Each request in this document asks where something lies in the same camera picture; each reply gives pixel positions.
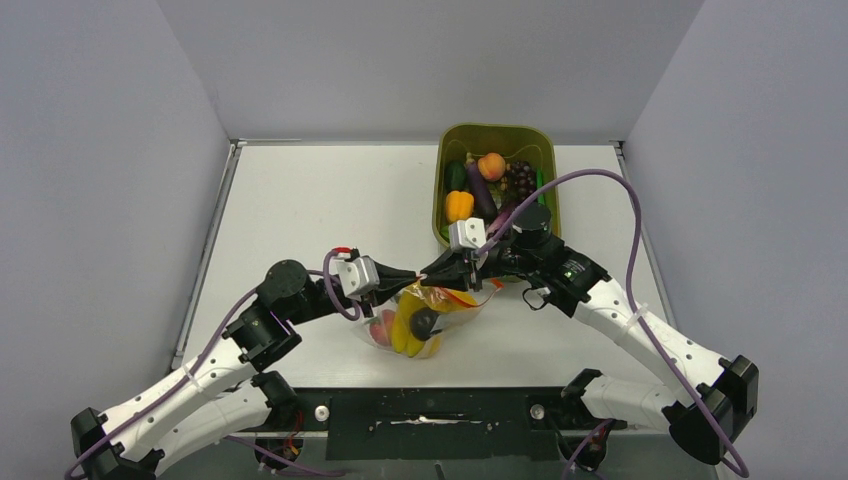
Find black toy fruit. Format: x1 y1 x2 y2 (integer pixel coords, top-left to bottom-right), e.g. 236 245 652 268
409 307 441 342

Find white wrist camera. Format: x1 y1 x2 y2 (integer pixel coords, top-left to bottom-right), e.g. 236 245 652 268
331 249 380 302
448 217 487 252

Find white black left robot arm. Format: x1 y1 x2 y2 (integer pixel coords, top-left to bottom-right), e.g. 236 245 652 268
65 249 420 479

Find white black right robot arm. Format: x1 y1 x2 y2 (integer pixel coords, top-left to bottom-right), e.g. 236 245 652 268
422 203 759 465

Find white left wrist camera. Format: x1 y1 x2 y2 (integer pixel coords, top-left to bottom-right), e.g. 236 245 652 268
331 249 380 302

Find orange toy bell pepper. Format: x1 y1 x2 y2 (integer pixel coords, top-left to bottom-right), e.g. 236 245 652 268
444 190 475 224

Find clear zip bag orange zipper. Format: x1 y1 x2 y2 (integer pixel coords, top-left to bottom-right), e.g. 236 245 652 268
353 279 504 359

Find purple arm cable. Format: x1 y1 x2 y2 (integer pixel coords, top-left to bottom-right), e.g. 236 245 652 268
473 168 750 480
64 248 364 480

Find dark green toy avocado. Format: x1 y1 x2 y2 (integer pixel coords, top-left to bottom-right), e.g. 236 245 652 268
443 160 467 194

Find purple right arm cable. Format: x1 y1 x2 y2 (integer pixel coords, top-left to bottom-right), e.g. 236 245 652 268
473 168 750 480

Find olive green plastic bin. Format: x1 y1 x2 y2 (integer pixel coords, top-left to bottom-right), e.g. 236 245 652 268
432 123 556 247

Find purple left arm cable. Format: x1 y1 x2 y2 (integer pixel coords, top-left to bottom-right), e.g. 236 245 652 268
64 248 364 480

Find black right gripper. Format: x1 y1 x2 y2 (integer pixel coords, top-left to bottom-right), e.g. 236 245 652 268
421 239 539 291

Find long green toy bean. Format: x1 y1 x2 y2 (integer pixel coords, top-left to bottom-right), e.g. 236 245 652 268
536 170 546 204

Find orange pink toy peach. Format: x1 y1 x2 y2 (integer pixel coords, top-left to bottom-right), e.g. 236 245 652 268
476 152 507 182

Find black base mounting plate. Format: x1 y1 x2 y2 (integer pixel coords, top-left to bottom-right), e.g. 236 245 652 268
257 387 601 461

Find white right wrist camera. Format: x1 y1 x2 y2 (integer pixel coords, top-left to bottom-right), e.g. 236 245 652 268
448 217 487 252

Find purple toy eggplant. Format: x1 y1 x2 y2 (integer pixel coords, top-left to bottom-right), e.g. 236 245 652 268
466 163 498 222

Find dark purple toy grapes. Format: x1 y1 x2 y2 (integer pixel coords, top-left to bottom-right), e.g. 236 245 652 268
504 160 538 202

